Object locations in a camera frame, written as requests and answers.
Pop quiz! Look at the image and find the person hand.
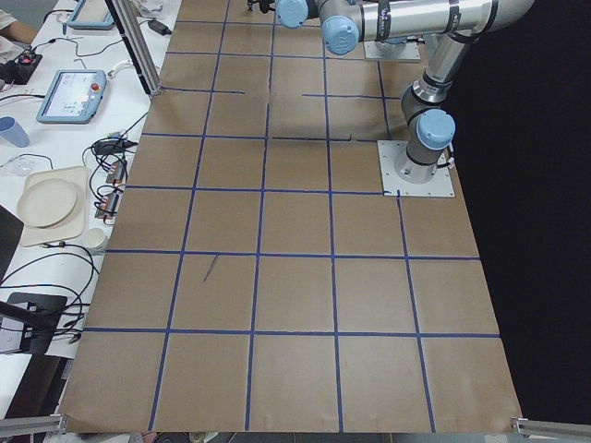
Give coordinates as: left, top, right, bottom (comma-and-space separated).
0, 9, 38, 44

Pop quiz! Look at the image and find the far teach pendant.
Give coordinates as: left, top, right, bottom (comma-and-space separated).
66, 0, 115, 30

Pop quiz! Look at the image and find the teach pendant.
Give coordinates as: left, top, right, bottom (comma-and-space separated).
36, 69, 107, 125
66, 0, 115, 30

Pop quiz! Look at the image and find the near teach pendant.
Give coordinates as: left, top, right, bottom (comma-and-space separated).
36, 69, 107, 125

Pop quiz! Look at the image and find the blue plastic cup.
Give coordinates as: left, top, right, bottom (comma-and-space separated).
0, 116, 30, 148

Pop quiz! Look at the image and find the black power adapter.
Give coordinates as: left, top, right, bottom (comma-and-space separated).
147, 18, 172, 36

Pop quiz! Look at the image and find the round beige plate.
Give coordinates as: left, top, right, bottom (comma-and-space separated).
17, 178, 78, 227

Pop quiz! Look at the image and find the beige tray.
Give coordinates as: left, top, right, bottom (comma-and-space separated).
17, 166, 89, 246

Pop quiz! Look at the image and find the white paper cup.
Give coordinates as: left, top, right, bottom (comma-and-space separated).
82, 228, 109, 253

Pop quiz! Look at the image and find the aluminium frame post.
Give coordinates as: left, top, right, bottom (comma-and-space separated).
105, 0, 162, 97

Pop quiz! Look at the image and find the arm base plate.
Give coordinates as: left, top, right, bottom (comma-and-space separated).
378, 140, 455, 198
363, 42, 421, 63

